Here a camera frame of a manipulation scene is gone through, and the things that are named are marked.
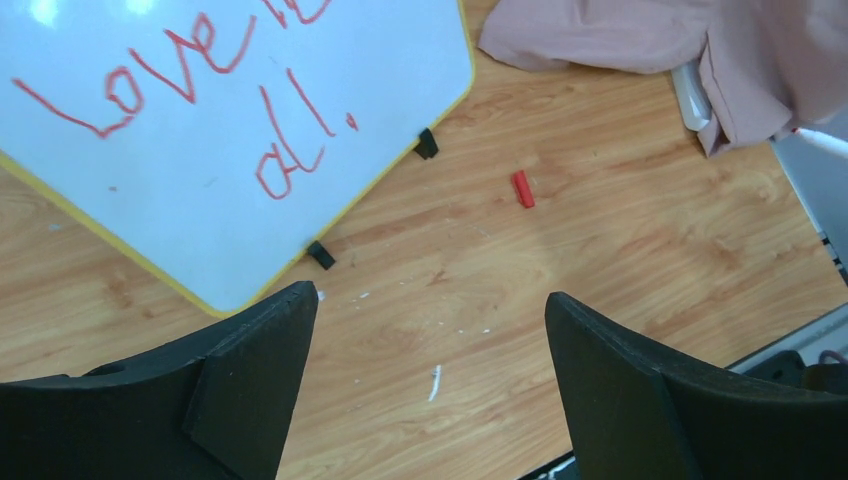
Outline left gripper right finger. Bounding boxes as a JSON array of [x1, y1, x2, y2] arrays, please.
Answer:
[[545, 292, 847, 479]]

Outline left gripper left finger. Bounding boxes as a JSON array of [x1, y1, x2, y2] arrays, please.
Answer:
[[1, 281, 319, 479]]

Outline red marker cap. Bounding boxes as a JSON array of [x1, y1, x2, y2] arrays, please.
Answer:
[[511, 170, 535, 209]]

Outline yellow framed whiteboard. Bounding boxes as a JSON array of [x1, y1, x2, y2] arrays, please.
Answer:
[[1, 1, 474, 317]]

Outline red white marker pen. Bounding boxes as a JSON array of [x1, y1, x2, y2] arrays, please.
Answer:
[[792, 128, 848, 159]]

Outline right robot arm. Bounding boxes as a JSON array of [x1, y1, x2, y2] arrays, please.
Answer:
[[747, 350, 847, 395]]

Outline white metal clothes rack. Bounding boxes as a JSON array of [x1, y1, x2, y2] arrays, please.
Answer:
[[671, 60, 712, 132]]

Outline pink shorts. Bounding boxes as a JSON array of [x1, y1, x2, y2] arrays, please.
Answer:
[[479, 1, 847, 156]]

